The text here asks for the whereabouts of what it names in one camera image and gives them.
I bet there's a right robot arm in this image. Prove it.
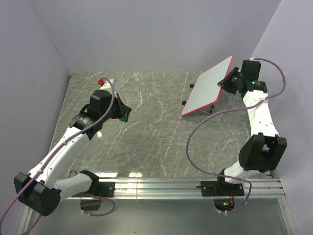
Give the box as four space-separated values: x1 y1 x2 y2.
216 58 287 196

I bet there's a pink framed whiteboard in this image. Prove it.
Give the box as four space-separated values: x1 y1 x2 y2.
194 55 233 102

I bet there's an aluminium mounting rail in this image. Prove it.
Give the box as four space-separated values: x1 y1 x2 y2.
100 177 286 200

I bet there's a whiteboard wire stand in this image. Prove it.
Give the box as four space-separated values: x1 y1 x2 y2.
181 83 216 117

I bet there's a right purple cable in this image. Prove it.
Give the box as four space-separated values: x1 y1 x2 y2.
186 57 286 216

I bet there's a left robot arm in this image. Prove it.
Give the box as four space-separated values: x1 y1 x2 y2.
14 90 132 216

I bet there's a green whiteboard eraser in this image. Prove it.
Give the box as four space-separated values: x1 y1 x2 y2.
119 113 129 122

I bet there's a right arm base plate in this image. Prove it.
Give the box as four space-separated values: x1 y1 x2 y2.
196 181 245 197

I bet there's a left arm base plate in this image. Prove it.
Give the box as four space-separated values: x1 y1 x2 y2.
98 182 115 198

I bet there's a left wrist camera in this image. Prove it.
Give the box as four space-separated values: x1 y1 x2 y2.
97 79 116 90

